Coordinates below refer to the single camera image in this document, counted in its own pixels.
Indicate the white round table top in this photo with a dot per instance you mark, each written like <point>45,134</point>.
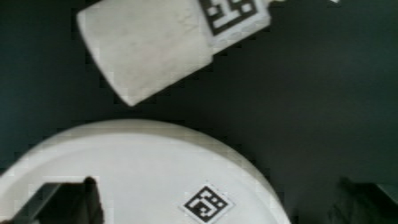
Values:
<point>175,178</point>

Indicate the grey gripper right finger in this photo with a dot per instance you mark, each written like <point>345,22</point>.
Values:
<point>366,203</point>

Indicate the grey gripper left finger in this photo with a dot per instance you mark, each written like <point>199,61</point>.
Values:
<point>64,204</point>

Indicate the white cross-shaped table base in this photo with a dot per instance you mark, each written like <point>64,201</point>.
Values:
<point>155,37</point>

